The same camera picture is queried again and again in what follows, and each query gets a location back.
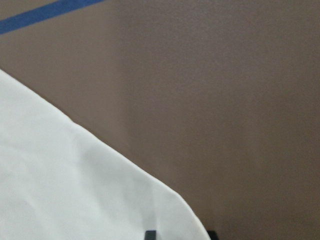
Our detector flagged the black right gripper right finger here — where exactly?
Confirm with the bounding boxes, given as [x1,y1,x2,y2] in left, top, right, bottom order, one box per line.
[207,230,219,240]

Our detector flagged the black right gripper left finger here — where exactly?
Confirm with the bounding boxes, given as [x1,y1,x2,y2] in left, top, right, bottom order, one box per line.
[144,230,157,240]

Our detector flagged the white long-sleeve cat shirt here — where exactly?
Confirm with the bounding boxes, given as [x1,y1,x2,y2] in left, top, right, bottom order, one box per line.
[0,72,209,240]

